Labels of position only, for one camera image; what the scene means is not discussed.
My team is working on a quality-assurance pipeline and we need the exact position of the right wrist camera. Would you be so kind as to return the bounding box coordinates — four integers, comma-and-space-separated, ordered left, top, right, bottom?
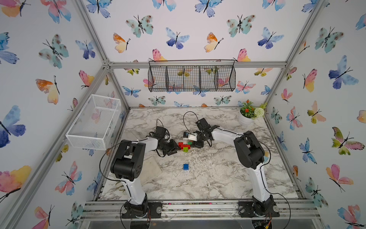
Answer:
183, 132, 198, 141

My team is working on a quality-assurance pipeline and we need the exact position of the black wire basket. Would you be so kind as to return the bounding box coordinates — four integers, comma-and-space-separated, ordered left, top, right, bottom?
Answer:
145, 60, 236, 93

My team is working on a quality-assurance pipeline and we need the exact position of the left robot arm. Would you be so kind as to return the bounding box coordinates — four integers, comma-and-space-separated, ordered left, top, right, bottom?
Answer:
110, 127, 181, 206

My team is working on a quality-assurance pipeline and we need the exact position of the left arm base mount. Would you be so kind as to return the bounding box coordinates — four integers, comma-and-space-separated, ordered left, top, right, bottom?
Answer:
120, 201, 163, 219

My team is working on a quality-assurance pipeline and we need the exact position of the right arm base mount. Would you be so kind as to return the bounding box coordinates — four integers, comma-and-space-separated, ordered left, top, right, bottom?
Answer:
238, 199, 280, 218

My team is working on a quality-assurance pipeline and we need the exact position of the potted flower plant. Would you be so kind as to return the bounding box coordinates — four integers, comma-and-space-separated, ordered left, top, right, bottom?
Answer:
238, 100, 267, 126

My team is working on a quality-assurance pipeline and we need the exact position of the aluminium front rail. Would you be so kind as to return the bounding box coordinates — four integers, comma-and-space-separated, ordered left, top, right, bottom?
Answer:
81, 199, 321, 221

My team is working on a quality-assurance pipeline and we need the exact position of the long red lego brick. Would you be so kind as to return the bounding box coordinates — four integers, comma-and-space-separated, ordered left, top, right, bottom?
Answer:
180, 144, 191, 150

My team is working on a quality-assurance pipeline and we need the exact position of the white mesh basket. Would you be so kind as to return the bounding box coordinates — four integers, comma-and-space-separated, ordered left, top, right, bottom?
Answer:
66, 94, 121, 150

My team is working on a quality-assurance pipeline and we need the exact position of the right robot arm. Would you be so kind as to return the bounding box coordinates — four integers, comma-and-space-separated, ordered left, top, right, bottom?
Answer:
196, 118, 270, 203

